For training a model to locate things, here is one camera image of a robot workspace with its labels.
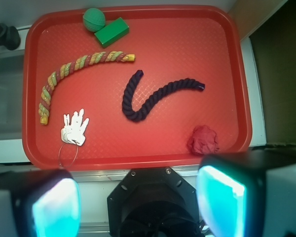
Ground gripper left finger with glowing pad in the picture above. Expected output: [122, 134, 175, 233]
[0, 169, 81, 237]

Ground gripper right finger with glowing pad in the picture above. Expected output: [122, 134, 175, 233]
[196, 150, 296, 237]

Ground crumpled red paper ball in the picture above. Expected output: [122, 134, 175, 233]
[187, 125, 220, 155]

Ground red plastic tray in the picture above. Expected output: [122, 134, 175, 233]
[22, 5, 252, 170]

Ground black clamp knob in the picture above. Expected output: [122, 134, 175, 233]
[0, 23, 21, 51]

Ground green rectangular block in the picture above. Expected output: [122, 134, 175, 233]
[94, 17, 130, 48]

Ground green ball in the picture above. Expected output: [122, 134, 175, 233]
[83, 8, 106, 33]

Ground silver keys on ring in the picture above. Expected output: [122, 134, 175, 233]
[58, 108, 89, 168]

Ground dark purple twisted rope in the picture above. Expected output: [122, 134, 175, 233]
[121, 70, 206, 123]

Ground multicolour twisted rope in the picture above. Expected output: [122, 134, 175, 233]
[38, 50, 136, 126]

